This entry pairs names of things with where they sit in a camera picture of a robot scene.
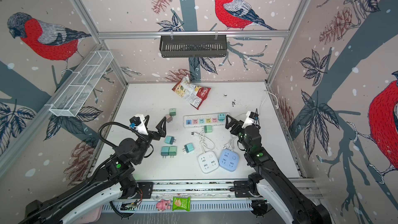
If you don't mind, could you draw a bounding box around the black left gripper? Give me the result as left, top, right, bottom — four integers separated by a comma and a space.
135, 117, 166, 164

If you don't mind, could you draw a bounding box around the teal plug adapter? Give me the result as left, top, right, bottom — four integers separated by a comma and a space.
218, 113, 226, 122
164, 136, 175, 145
182, 143, 194, 153
161, 146, 170, 158

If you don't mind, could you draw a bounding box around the light green plug adapter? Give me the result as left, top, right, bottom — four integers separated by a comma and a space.
203, 125, 212, 133

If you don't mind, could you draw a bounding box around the white multicolour power strip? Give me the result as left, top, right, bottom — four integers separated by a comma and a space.
183, 113, 229, 128

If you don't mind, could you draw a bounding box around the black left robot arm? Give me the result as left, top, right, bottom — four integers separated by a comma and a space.
22, 114, 167, 224

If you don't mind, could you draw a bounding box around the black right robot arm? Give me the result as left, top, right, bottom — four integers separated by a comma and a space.
226, 112, 332, 224

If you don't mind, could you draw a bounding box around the pink plug adapter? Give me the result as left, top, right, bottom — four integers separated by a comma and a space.
165, 114, 173, 123

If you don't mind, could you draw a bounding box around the green plug adapter far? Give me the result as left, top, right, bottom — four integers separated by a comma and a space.
169, 108, 176, 116

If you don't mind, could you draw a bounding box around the teal plug adapter front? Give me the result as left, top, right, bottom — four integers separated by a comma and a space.
161, 146, 170, 158

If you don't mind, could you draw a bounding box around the green plug adapter front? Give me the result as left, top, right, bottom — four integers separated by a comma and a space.
168, 146, 177, 157

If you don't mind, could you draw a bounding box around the blue square power socket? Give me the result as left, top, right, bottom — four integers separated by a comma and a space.
219, 149, 239, 172

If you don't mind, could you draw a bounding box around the red white chips bag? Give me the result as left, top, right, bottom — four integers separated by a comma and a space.
172, 75, 211, 110

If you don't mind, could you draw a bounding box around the white square power socket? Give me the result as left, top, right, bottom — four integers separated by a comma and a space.
198, 151, 219, 174

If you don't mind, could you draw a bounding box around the pink toy pig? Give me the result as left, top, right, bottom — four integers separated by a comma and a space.
156, 199, 172, 212

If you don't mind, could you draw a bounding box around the green snack packet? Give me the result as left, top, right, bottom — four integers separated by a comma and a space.
172, 197, 191, 212

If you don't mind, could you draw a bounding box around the pink tray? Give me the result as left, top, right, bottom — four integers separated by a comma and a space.
73, 205, 103, 224

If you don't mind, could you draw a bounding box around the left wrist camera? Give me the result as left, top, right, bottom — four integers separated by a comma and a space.
129, 114, 148, 135

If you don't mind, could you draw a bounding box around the blue socket white cable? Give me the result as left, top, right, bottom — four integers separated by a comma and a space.
223, 127, 240, 150

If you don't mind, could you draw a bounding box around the power strip white cable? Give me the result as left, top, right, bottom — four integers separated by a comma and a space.
229, 90, 280, 119

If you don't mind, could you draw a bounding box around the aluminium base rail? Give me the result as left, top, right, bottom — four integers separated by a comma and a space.
99, 178, 324, 214

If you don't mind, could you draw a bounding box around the black hanging wire basket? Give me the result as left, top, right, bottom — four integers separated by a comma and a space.
159, 34, 228, 58

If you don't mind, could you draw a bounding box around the white wire mesh shelf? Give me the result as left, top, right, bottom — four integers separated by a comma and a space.
49, 50, 114, 117

